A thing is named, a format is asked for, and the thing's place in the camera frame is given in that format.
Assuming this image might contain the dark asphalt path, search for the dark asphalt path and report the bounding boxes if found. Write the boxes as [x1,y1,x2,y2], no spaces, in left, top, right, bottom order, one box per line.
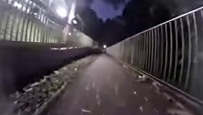
[35,49,203,115]

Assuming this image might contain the dark trees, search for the dark trees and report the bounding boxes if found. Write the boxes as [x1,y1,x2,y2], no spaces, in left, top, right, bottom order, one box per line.
[74,0,203,53]

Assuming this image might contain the leaf-littered verge strip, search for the leaf-littered verge strip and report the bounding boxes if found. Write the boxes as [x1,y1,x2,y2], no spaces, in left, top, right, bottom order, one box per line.
[8,50,99,115]

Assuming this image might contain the metal railing with vertical bars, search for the metal railing with vertical bars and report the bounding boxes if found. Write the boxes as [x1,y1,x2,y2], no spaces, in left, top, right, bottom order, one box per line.
[102,0,203,107]

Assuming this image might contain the pale kerb under railing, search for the pale kerb under railing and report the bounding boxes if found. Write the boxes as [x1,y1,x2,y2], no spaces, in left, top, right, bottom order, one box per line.
[110,55,203,115]

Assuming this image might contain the concrete wall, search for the concrete wall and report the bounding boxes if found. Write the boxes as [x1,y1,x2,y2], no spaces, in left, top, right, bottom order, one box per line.
[0,39,103,111]

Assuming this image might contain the metal fence atop wall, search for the metal fence atop wall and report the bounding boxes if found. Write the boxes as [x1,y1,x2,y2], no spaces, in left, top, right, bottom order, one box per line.
[0,0,100,49]

